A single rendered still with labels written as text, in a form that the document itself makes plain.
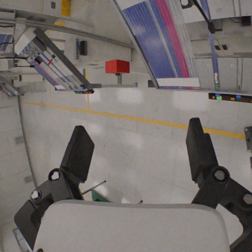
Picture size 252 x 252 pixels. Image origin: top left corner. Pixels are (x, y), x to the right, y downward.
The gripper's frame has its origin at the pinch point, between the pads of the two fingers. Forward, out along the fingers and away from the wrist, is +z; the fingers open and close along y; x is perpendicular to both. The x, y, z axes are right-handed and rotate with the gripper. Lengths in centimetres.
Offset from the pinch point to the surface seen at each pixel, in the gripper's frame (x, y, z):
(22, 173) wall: -590, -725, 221
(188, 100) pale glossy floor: -96, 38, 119
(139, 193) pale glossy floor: -231, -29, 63
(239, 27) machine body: -13, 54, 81
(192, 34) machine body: -21, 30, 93
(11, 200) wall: -645, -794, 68
